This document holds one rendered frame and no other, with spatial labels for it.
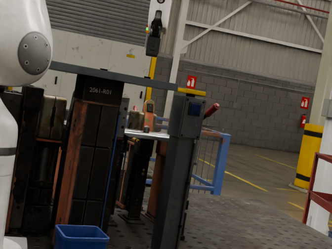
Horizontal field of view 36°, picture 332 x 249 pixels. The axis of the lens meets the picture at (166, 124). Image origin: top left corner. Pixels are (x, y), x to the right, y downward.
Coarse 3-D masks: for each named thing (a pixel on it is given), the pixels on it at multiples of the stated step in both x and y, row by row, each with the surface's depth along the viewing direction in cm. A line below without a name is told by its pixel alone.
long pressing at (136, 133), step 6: (66, 120) 165; (126, 132) 157; (132, 132) 158; (138, 132) 164; (150, 132) 173; (156, 132) 178; (144, 138) 159; (150, 138) 160; (156, 138) 161; (162, 138) 162; (168, 138) 163
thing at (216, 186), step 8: (128, 112) 450; (160, 120) 459; (168, 120) 462; (160, 128) 338; (216, 136) 351; (224, 136) 352; (224, 144) 353; (224, 152) 354; (152, 160) 461; (216, 160) 357; (224, 160) 354; (208, 168) 377; (216, 168) 355; (224, 168) 355; (192, 176) 402; (216, 176) 354; (192, 184) 350; (208, 184) 370; (216, 184) 354; (216, 192) 355
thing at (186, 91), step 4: (180, 88) 137; (184, 88) 135; (184, 92) 134; (188, 92) 133; (192, 92) 134; (196, 92) 134; (200, 92) 135; (204, 92) 136; (188, 96) 136; (192, 96) 136
